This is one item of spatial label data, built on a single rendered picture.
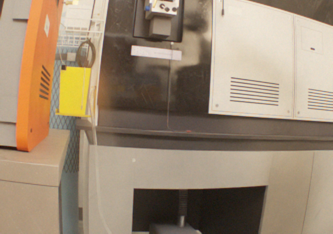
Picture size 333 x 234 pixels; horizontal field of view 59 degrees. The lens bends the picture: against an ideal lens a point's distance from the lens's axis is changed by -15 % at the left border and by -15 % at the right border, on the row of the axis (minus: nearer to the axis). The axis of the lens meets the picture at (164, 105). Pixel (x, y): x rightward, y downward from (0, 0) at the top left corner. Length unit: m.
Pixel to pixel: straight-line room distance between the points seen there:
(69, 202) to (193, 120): 1.03
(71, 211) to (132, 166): 0.99
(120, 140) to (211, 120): 0.36
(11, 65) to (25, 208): 0.23
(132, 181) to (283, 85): 0.71
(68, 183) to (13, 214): 1.48
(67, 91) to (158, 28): 0.38
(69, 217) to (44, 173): 1.56
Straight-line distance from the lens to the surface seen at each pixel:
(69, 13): 1.48
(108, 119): 1.15
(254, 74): 1.30
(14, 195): 0.47
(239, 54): 1.28
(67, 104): 1.14
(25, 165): 0.45
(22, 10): 0.56
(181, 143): 1.13
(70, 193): 1.96
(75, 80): 1.14
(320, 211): 1.53
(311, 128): 1.52
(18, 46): 0.55
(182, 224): 1.68
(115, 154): 1.06
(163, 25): 1.12
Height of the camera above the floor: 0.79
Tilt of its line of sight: 2 degrees up
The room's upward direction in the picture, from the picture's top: 4 degrees clockwise
